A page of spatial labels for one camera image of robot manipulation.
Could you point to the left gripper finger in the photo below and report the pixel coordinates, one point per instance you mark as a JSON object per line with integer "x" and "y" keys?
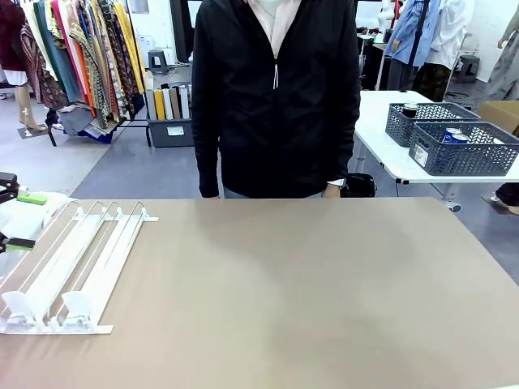
{"x": 22, "y": 243}
{"x": 30, "y": 199}

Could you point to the grey plastic woven basket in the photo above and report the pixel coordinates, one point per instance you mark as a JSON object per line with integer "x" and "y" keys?
{"x": 466, "y": 162}
{"x": 399, "y": 129}

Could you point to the blue Pocari can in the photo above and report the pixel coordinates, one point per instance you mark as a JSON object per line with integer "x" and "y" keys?
{"x": 451, "y": 135}
{"x": 460, "y": 138}

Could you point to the white dispenser pusher paddle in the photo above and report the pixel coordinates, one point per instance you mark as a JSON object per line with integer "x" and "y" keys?
{"x": 79, "y": 303}
{"x": 18, "y": 304}

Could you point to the white can dispenser rack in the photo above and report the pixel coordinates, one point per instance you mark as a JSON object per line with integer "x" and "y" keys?
{"x": 121, "y": 243}

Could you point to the person's right hand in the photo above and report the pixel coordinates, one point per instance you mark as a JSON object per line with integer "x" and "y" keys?
{"x": 211, "y": 197}

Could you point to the person's left hand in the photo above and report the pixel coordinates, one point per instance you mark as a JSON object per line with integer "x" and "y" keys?
{"x": 332, "y": 191}

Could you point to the pile of folded fabric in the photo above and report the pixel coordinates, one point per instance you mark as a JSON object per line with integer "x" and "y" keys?
{"x": 77, "y": 121}

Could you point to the orange hanging garment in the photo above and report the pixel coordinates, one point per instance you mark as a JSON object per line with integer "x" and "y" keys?
{"x": 83, "y": 69}

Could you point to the teal hanging garment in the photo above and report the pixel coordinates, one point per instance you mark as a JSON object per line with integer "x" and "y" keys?
{"x": 57, "y": 52}

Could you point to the grey storage bin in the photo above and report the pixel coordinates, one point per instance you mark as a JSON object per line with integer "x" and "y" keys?
{"x": 170, "y": 131}

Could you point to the yellow fabric roll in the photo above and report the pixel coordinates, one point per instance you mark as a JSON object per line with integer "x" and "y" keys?
{"x": 159, "y": 104}

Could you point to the mannequin in maroon top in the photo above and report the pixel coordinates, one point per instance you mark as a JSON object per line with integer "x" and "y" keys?
{"x": 12, "y": 36}

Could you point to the white fabric roll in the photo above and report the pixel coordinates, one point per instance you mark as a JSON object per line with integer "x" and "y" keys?
{"x": 167, "y": 103}

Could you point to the brown patterned hanging garment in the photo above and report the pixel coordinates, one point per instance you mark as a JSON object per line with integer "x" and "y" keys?
{"x": 117, "y": 56}

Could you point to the brown fabric roll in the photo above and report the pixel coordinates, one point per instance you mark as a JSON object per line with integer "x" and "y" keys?
{"x": 175, "y": 103}

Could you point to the light grey fabric roll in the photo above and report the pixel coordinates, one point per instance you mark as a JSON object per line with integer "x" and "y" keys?
{"x": 184, "y": 102}

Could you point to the yellow hanging garment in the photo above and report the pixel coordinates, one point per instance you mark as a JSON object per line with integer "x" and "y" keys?
{"x": 129, "y": 44}

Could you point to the grey plastic stool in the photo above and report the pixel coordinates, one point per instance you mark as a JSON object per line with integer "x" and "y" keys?
{"x": 467, "y": 68}
{"x": 158, "y": 61}

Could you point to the black partition panel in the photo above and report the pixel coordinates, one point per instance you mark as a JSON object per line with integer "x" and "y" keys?
{"x": 181, "y": 28}

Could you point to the person in black jacket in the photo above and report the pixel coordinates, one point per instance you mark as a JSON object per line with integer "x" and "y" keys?
{"x": 267, "y": 121}

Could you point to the white side table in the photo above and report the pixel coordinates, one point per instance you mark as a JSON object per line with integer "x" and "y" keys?
{"x": 377, "y": 133}

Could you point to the mannequin in blue shirt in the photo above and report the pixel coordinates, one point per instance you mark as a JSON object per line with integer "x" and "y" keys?
{"x": 409, "y": 32}

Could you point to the black tripod pole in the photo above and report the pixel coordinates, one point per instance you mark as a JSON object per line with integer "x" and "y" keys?
{"x": 417, "y": 32}

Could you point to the mannequin in white shirt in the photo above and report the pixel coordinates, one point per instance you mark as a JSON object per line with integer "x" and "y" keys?
{"x": 450, "y": 36}

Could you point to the brown cardboard box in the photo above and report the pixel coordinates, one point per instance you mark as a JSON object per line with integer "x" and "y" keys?
{"x": 500, "y": 115}

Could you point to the bystander leg with shoe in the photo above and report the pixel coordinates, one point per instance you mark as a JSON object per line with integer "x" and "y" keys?
{"x": 509, "y": 194}

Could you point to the mannequin in grey dress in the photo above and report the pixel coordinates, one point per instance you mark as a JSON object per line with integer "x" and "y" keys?
{"x": 504, "y": 69}

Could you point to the black clothes rack frame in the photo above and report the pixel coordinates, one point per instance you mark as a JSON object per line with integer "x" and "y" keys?
{"x": 134, "y": 123}

